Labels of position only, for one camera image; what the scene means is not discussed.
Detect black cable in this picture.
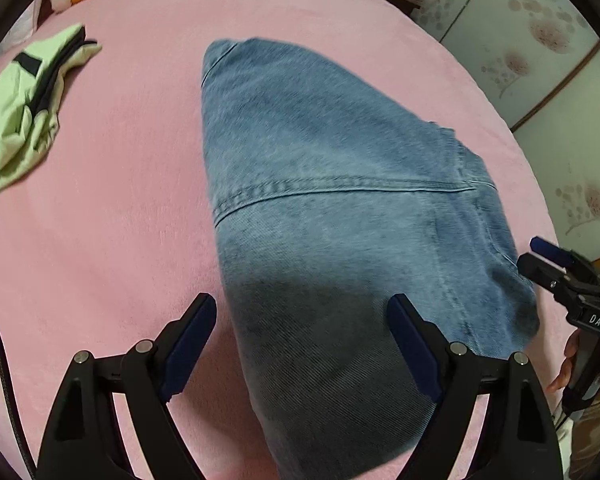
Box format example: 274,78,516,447
0,290,37,480

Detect person's right hand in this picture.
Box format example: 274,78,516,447
547,329,600,406

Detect person's beige trousers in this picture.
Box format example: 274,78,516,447
569,392,600,480

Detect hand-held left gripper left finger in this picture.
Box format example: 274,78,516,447
36,292,217,480

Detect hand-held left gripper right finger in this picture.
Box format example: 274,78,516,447
386,294,565,480

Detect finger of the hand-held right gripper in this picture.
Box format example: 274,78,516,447
517,252,581,307
530,236,590,275

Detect light green jacket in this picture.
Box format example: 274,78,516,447
0,24,103,203

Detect white floral wardrobe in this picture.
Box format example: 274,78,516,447
410,0,600,273

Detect blue denim jeans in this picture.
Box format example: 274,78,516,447
201,37,540,480

